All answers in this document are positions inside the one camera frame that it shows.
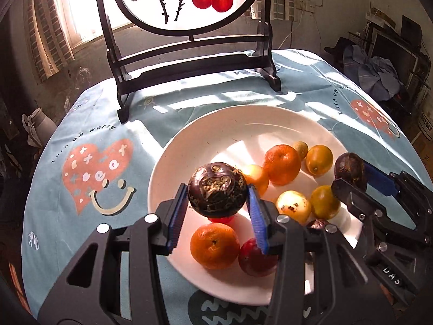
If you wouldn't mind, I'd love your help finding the green-orange mandarin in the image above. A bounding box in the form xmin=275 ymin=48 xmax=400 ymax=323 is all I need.
xmin=309 ymin=185 xmax=340 ymax=220

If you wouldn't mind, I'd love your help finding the dark passion fruit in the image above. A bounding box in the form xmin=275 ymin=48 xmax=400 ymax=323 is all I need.
xmin=334 ymin=153 xmax=368 ymax=192
xmin=307 ymin=219 xmax=329 ymax=230
xmin=187 ymin=162 xmax=249 ymax=219

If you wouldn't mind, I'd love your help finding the orange kumquat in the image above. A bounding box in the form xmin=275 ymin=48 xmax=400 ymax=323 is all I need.
xmin=305 ymin=145 xmax=333 ymax=177

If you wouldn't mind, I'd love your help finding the small red tomato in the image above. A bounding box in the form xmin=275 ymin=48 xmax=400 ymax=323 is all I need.
xmin=208 ymin=216 xmax=234 ymax=225

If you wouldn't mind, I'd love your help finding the dark passion fruit back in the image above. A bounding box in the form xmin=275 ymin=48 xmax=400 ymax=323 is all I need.
xmin=187 ymin=162 xmax=249 ymax=219

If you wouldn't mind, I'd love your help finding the small green fruit back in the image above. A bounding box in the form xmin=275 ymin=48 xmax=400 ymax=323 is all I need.
xmin=292 ymin=141 xmax=309 ymax=161

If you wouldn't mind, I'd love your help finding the large front orange mandarin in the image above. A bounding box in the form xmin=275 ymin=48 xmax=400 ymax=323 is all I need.
xmin=263 ymin=145 xmax=302 ymax=186

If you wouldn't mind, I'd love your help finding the white bucket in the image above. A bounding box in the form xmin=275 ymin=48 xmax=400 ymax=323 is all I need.
xmin=418 ymin=92 xmax=433 ymax=142

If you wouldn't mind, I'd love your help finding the light blue patterned tablecloth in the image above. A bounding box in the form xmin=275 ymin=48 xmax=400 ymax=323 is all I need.
xmin=21 ymin=50 xmax=432 ymax=314

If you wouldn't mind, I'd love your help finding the blue clothes pile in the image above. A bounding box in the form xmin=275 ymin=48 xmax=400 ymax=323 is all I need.
xmin=324 ymin=37 xmax=403 ymax=102

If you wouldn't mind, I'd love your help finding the white thermos jug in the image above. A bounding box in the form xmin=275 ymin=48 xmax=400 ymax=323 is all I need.
xmin=21 ymin=108 xmax=57 ymax=148

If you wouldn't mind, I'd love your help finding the framed round persimmon painting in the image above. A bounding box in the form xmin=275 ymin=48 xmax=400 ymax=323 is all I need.
xmin=96 ymin=0 xmax=281 ymax=123

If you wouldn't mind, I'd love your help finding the left checkered curtain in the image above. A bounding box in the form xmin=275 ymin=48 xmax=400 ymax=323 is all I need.
xmin=24 ymin=0 xmax=74 ymax=82

